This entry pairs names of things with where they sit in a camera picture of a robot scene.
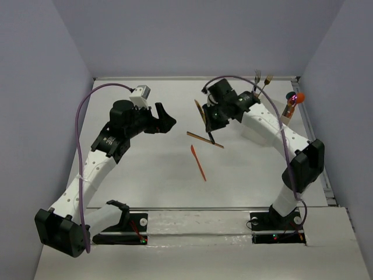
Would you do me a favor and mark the gold knife dark handle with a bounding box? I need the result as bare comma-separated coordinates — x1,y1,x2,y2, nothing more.
194,99,216,145

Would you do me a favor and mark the orange chopstick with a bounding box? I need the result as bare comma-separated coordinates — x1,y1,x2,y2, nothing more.
186,132,224,149

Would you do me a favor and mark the dark blue chopstick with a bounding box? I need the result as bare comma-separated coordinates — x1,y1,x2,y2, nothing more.
186,131,224,148

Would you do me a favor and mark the silver fork dark handle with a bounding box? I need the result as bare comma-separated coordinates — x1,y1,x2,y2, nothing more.
252,69,261,93

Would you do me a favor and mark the gold fork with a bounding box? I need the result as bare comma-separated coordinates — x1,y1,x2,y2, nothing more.
257,75,273,97

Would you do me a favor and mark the teal spoon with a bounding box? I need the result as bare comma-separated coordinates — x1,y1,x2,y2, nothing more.
286,92,296,100

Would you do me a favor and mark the iridescent spoon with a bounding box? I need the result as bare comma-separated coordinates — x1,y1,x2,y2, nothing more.
286,94,297,118

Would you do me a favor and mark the orange spoon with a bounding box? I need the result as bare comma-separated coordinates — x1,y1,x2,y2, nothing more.
295,92,305,107

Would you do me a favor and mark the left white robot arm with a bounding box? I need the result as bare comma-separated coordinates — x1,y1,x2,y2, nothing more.
34,100,177,258

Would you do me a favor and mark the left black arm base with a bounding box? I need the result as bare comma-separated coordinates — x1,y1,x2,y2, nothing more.
92,212,148,246

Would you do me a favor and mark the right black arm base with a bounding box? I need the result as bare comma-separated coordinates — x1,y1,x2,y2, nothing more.
245,210,307,244

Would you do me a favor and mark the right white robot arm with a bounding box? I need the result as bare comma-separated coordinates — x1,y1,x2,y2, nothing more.
202,76,325,229

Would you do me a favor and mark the white utensil caddy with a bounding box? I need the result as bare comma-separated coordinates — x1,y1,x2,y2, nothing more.
241,97,290,147

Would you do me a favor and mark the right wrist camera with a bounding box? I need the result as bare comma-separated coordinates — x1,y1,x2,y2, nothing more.
202,88,218,106

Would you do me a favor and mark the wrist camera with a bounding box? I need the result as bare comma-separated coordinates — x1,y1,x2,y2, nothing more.
202,88,218,106
129,85,151,109

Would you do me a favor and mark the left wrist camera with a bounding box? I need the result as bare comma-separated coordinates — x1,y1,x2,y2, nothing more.
129,85,151,109

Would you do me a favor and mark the metal table rail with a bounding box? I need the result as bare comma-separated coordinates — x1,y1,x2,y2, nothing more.
93,76,300,81

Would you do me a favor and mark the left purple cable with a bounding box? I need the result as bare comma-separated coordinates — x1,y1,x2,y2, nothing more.
75,83,133,254

